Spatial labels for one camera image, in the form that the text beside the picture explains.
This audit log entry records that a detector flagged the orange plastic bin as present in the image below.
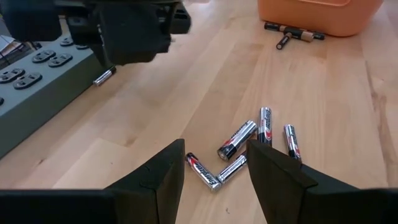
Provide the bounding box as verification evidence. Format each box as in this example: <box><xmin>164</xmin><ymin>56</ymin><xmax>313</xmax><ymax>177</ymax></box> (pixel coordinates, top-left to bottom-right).
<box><xmin>257</xmin><ymin>0</ymin><xmax>384</xmax><ymax>37</ymax></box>

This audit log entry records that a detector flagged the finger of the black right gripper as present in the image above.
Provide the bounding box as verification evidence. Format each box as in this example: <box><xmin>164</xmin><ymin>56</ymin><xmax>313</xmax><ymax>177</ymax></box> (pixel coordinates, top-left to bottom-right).
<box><xmin>99</xmin><ymin>3</ymin><xmax>172</xmax><ymax>66</ymax></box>
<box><xmin>67</xmin><ymin>15</ymin><xmax>114</xmax><ymax>68</ymax></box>

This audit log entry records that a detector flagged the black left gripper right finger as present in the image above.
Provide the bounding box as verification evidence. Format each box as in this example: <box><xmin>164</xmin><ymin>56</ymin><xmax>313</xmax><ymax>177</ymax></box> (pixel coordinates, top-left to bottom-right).
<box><xmin>246</xmin><ymin>139</ymin><xmax>398</xmax><ymax>224</ymax></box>

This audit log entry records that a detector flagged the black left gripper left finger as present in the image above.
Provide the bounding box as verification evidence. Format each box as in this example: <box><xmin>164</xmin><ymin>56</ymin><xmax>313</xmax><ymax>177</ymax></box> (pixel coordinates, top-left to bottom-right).
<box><xmin>0</xmin><ymin>138</ymin><xmax>187</xmax><ymax>224</ymax></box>

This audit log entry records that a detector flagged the black copper AAA battery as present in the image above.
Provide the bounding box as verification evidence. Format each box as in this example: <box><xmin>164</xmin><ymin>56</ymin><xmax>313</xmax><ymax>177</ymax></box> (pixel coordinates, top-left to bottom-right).
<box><xmin>275</xmin><ymin>31</ymin><xmax>294</xmax><ymax>51</ymax></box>
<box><xmin>263</xmin><ymin>21</ymin><xmax>293</xmax><ymax>32</ymax></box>

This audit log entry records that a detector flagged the silver black AA battery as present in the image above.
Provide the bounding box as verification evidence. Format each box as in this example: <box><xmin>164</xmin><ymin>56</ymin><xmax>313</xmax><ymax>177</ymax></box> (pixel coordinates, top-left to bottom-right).
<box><xmin>216</xmin><ymin>120</ymin><xmax>258</xmax><ymax>162</ymax></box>

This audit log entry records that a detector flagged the grey metal power strip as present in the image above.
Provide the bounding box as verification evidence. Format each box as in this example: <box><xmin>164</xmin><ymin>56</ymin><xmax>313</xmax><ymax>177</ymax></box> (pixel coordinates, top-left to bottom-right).
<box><xmin>0</xmin><ymin>32</ymin><xmax>108</xmax><ymax>159</ymax></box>

